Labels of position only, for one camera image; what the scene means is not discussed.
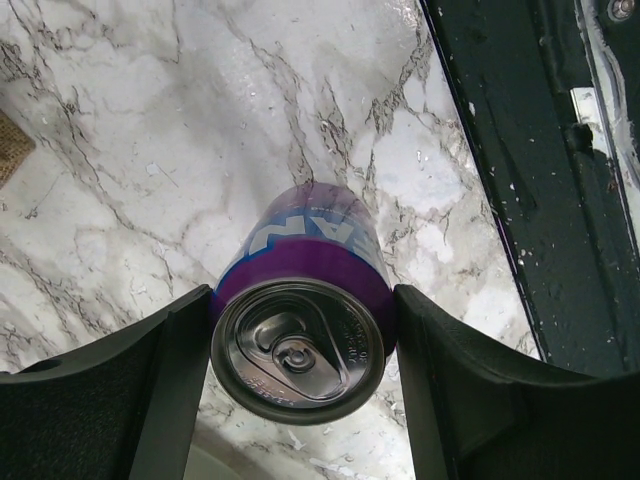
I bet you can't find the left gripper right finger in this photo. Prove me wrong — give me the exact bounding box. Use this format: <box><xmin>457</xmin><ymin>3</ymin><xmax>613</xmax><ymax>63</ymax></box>
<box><xmin>394</xmin><ymin>285</ymin><xmax>639</xmax><ymax>479</ymax></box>

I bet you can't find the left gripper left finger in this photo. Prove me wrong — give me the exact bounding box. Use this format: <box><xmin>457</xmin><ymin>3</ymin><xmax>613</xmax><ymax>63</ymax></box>
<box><xmin>1</xmin><ymin>285</ymin><xmax>212</xmax><ymax>479</ymax></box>

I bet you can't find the purple can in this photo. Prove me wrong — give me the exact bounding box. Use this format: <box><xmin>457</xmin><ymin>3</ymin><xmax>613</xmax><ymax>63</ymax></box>
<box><xmin>211</xmin><ymin>182</ymin><xmax>397</xmax><ymax>425</ymax></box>

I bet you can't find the cream cylindrical container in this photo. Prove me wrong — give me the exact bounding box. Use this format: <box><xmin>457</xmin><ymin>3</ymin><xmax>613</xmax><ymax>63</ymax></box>
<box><xmin>183</xmin><ymin>432</ymin><xmax>275</xmax><ymax>479</ymax></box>

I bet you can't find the black base frame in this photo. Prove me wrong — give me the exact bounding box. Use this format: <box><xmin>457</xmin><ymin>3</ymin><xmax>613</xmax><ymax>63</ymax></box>
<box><xmin>423</xmin><ymin>1</ymin><xmax>639</xmax><ymax>377</ymax></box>

